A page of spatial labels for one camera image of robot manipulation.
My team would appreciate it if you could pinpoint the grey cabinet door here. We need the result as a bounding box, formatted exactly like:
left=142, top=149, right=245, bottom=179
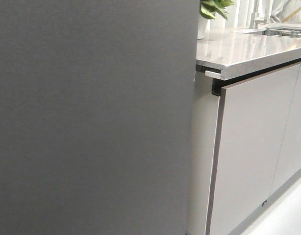
left=206, top=64, right=300, bottom=235
left=271, top=65, right=301, bottom=194

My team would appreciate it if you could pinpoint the stainless steel sink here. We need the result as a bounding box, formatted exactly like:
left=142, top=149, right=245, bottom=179
left=245, top=26, right=301, bottom=38

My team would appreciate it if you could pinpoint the grey stone countertop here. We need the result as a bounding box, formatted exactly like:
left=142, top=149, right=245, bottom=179
left=196, top=27, right=301, bottom=80

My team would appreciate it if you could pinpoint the far grey cabinet door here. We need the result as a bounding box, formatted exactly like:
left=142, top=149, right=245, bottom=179
left=271, top=65, right=301, bottom=194

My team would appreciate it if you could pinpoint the near grey cabinet door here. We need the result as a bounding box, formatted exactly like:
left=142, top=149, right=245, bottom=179
left=206, top=64, right=300, bottom=235

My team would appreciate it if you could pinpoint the grey fridge door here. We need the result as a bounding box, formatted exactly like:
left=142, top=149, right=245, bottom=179
left=0, top=0, right=199, bottom=235

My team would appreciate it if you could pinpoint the green potted plant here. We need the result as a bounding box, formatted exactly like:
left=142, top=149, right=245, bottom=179
left=199, top=0, right=235, bottom=20

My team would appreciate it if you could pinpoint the steel kitchen faucet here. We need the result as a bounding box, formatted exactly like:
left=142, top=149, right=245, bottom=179
left=250, top=0, right=270, bottom=28

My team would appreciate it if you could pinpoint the white plant pot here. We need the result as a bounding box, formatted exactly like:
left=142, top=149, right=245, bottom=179
left=197, top=16, right=211, bottom=40

